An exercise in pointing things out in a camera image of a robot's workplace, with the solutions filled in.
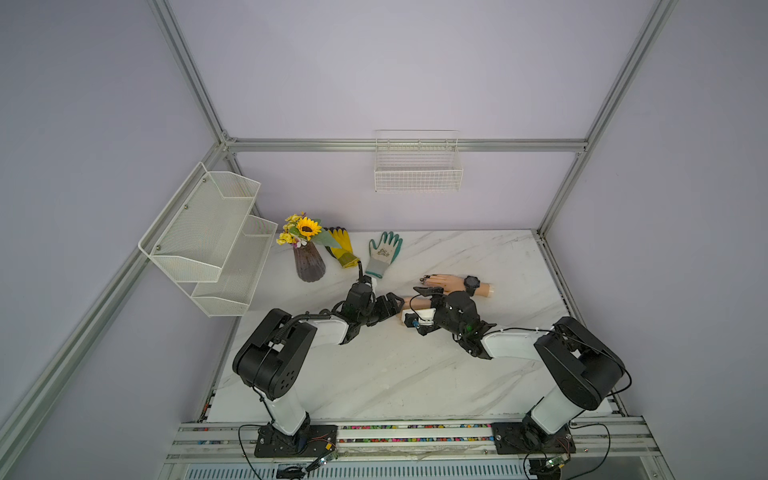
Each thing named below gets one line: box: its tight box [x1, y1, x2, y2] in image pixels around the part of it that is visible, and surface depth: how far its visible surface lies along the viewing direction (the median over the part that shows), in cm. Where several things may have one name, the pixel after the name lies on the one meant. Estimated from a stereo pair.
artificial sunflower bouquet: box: [276, 211, 342, 249], surface depth 90 cm
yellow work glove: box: [325, 226, 361, 269], surface depth 115 cm
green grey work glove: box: [365, 231, 403, 279], surface depth 114 cm
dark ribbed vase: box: [293, 241, 326, 283], surface depth 104 cm
